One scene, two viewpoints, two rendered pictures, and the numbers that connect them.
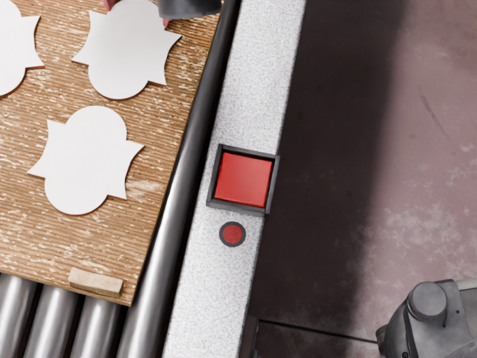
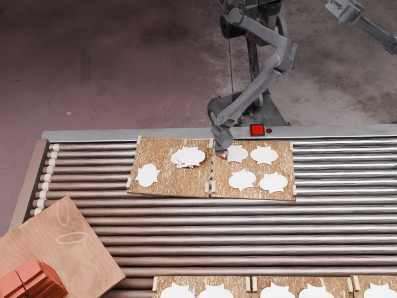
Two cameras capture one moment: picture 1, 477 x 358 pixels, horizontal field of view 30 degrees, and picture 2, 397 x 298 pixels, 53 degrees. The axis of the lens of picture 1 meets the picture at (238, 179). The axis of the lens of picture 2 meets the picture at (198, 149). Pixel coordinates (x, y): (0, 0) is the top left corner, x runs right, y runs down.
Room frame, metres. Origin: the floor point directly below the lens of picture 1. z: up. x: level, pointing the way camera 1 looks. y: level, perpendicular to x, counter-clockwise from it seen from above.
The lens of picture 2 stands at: (0.68, 1.35, 2.63)
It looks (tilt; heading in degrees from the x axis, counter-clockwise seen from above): 54 degrees down; 272
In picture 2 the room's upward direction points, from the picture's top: 5 degrees counter-clockwise
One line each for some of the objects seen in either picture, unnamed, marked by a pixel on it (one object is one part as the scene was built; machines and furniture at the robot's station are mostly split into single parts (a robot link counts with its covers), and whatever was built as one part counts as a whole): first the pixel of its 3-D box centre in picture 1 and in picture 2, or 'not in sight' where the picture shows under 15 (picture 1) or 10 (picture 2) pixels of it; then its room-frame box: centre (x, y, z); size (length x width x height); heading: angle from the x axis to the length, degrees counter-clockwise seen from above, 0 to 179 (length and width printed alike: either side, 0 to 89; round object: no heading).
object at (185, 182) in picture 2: not in sight; (171, 165); (0.86, 0.20, 0.93); 0.41 x 0.35 x 0.02; 173
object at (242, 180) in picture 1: (243, 181); (257, 130); (0.39, -0.01, 0.92); 0.06 x 0.06 x 0.01; 87
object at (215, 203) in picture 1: (243, 180); (257, 130); (0.39, -0.01, 0.92); 0.08 x 0.08 x 0.02; 87
